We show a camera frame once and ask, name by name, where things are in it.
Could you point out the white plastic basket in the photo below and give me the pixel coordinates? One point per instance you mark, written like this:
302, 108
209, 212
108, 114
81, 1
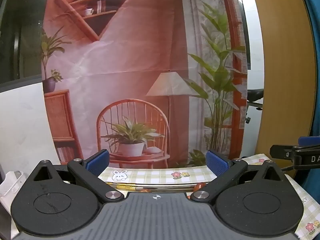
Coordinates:
10, 185

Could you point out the printed room backdrop cloth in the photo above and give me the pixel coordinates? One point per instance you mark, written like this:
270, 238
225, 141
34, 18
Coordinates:
125, 55

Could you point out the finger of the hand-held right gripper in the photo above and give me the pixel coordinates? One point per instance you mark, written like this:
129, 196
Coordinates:
281, 152
310, 140

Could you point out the dark glass window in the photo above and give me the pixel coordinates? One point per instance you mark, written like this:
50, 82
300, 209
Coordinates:
20, 30

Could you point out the telescopic metal pole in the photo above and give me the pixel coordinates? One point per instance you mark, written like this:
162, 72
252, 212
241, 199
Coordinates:
162, 186

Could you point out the blue curtain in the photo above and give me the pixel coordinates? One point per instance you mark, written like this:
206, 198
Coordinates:
316, 55

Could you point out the wooden board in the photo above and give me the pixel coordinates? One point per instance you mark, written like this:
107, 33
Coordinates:
282, 80

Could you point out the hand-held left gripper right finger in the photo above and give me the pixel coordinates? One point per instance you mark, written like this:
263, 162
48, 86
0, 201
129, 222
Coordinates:
216, 163

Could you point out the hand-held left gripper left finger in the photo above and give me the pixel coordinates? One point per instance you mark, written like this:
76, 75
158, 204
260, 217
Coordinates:
98, 161

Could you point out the black exercise bike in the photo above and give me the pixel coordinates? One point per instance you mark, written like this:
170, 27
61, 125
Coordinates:
255, 95

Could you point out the bunny print checked tablecloth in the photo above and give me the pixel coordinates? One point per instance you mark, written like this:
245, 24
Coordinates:
150, 175

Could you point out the small red apple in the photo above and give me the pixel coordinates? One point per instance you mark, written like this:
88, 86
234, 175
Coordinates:
200, 186

